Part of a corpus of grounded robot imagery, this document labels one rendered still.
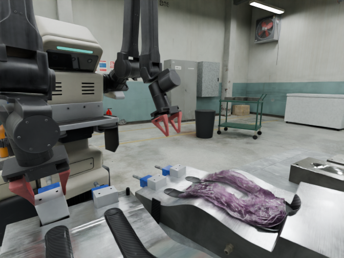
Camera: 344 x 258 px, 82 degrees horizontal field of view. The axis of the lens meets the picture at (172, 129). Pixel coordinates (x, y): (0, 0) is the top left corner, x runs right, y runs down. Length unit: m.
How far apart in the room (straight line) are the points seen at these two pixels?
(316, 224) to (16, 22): 0.62
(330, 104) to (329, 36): 2.18
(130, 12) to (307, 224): 0.83
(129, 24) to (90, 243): 0.72
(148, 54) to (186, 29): 6.55
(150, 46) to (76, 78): 0.30
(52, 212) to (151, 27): 0.63
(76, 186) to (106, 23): 5.57
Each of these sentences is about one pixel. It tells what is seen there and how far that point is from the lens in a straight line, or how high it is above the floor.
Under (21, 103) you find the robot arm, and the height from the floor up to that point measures 1.14.
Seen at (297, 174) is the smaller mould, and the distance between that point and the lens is 0.90.
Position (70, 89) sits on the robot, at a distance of 0.83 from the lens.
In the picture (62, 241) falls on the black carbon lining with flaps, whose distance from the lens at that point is 0.47.
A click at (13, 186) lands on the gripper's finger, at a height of 0.99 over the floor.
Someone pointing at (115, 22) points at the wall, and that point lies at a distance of 6.26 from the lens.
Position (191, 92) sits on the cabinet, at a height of 0.95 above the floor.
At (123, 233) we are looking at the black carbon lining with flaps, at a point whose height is 0.88.
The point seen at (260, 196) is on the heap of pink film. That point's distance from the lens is 0.56.
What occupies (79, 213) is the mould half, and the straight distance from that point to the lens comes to 0.51.
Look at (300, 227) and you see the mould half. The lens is 0.47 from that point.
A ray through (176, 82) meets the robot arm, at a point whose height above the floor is 1.18.
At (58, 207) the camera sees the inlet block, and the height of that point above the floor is 0.92.
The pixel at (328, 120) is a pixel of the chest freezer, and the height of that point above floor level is 0.27.
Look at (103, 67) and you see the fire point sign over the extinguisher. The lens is 5.95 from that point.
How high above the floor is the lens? 1.16
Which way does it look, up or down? 12 degrees down
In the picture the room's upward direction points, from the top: straight up
